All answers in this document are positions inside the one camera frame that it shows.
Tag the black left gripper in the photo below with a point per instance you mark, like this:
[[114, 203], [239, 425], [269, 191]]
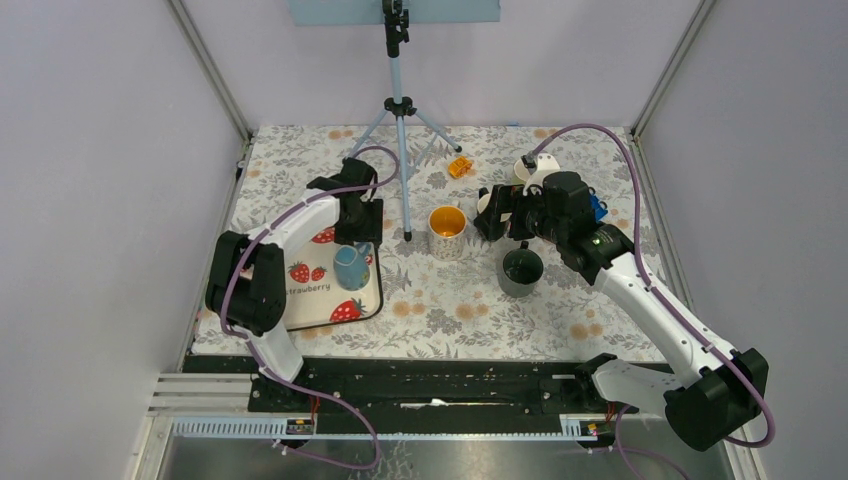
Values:
[[371, 232]]

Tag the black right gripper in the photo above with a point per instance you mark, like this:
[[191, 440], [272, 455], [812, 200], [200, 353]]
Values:
[[505, 200]]

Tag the floral mug orange inside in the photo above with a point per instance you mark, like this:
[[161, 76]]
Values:
[[447, 227]]

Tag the blue mug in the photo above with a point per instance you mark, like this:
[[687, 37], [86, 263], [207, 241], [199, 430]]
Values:
[[352, 272]]

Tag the grey mug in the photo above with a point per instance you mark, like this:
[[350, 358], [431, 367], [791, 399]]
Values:
[[519, 271]]

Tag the black mug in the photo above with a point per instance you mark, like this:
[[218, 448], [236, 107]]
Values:
[[485, 205]]

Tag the yellow mug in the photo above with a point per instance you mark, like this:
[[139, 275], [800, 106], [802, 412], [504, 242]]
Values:
[[533, 170]]

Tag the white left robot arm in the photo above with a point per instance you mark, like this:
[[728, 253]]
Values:
[[246, 286]]

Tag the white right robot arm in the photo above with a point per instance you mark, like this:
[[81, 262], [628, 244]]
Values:
[[712, 390]]

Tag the small orange toy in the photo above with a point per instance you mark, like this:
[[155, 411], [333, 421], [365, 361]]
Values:
[[459, 167]]

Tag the strawberry print tray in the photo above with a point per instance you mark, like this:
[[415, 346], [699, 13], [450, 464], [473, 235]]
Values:
[[314, 298]]

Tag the floral tablecloth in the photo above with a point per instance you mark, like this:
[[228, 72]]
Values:
[[436, 309]]

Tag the blue toy car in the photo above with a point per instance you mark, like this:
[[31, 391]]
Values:
[[599, 208]]

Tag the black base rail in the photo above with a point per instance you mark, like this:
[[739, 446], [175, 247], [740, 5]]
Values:
[[421, 396]]

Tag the blue camera tripod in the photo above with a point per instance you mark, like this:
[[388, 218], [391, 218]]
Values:
[[396, 21]]

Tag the blue board on wall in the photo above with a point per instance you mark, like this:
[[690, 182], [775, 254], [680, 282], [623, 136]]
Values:
[[373, 12]]

